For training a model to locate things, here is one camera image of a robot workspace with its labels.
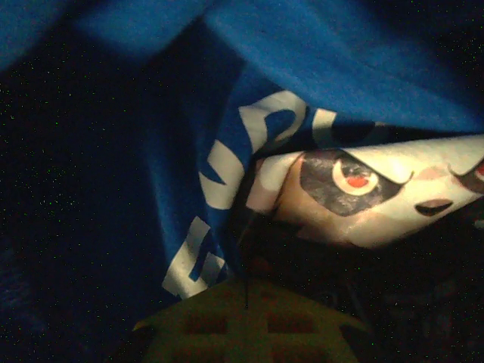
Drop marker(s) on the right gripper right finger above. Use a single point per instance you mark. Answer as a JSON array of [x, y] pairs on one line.
[[257, 340]]

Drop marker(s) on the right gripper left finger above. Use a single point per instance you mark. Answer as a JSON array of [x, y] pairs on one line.
[[170, 348]]

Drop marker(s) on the blue printed t-shirt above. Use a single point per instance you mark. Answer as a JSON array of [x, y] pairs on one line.
[[302, 75]]

